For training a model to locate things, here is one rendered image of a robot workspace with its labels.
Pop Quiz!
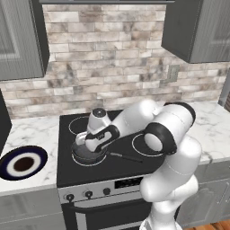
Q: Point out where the grey wall cupboard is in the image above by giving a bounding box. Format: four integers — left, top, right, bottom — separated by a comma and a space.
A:
0, 0, 50, 83
161, 0, 230, 64

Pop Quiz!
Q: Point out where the grey base cupboard door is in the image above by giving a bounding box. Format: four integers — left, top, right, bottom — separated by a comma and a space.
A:
177, 179, 230, 230
0, 220, 67, 230

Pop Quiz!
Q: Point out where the black appliance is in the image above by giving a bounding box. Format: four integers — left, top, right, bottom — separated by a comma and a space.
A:
0, 89, 13, 157

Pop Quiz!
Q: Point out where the black stove with oven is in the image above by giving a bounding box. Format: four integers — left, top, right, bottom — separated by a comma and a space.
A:
56, 109, 181, 230

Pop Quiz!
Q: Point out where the silver oven door handle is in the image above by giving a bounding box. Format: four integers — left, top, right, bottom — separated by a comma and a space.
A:
71, 199, 152, 216

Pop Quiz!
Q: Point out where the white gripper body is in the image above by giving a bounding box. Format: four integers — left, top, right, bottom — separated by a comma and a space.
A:
75, 131, 90, 148

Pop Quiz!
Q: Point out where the grey drawer front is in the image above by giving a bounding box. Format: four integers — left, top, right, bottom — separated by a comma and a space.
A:
0, 188, 63, 225
196, 162, 230, 184

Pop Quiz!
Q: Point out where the black oven door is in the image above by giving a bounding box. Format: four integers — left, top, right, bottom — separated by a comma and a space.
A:
61, 198, 156, 230

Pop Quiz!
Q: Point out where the dark frying pan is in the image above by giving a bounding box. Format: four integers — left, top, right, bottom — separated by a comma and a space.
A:
71, 139, 144, 166

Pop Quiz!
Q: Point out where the grey range hood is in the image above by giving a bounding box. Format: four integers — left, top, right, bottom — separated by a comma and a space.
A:
39, 0, 175, 4

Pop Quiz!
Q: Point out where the blue and white plate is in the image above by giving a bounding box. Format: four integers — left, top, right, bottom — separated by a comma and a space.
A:
0, 145, 49, 181

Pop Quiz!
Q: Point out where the grey tall cabinet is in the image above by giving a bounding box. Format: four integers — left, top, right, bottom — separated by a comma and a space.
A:
217, 66, 230, 113

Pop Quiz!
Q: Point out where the grey wall socket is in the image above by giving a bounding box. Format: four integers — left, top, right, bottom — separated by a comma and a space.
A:
167, 64, 181, 82

